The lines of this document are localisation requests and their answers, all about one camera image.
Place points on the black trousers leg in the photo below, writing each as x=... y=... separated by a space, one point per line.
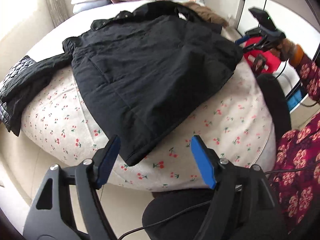
x=276 y=102

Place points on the brown fleece garment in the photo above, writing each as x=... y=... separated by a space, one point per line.
x=206 y=14

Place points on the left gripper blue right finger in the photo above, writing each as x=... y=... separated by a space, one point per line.
x=206 y=160

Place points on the large black coat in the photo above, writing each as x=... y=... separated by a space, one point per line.
x=140 y=73

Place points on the person's right hand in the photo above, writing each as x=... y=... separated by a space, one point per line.
x=285 y=50

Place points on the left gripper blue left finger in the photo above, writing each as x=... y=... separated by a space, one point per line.
x=104 y=160

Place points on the grey patterned curtain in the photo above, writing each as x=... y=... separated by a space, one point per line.
x=58 y=11

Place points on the cherry print bed sheet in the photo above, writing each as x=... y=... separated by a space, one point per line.
x=235 y=123

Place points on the light blue folded blanket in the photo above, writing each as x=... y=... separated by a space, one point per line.
x=90 y=5

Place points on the floral red sleeve forearm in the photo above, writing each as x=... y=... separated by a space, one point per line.
x=307 y=70

